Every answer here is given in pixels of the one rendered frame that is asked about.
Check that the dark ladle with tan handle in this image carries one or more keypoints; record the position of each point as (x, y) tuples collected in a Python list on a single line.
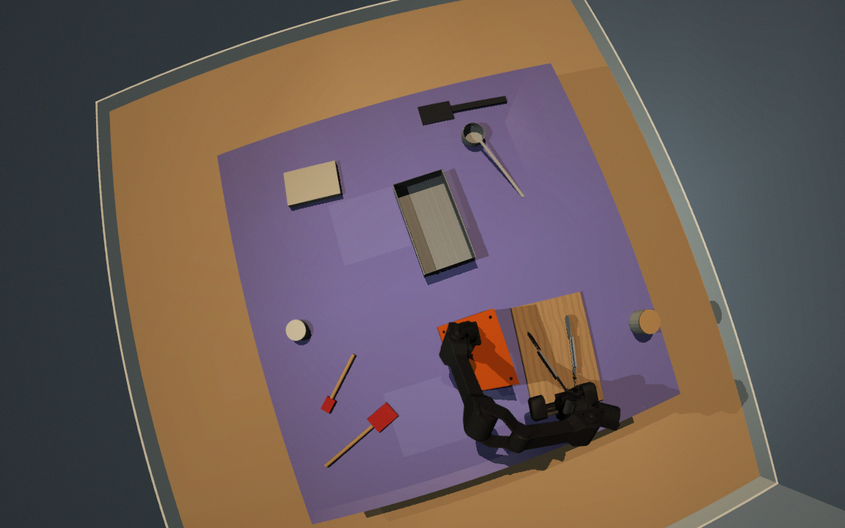
[(472, 135)]

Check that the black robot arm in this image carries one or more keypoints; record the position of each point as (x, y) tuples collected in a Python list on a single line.
[(481, 412)]

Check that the black spatula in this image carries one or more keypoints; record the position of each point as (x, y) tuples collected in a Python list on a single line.
[(437, 112)]

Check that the grey rectangular roasting tin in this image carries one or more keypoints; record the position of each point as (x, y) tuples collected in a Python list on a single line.
[(434, 223)]

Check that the grey cylinder with orange top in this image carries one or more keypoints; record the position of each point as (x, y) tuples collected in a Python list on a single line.
[(644, 321)]

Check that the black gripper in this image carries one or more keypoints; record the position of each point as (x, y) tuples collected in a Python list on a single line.
[(538, 408)]

